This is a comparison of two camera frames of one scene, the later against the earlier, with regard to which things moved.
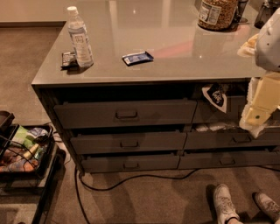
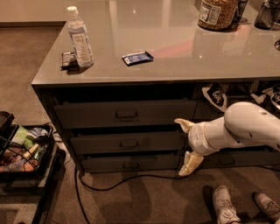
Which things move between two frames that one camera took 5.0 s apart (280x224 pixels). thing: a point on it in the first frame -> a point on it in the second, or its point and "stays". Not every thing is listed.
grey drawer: [135, 142] stays
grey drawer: [205, 110] stays
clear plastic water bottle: [77, 29] stays
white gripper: [269, 46] -> [197, 137]
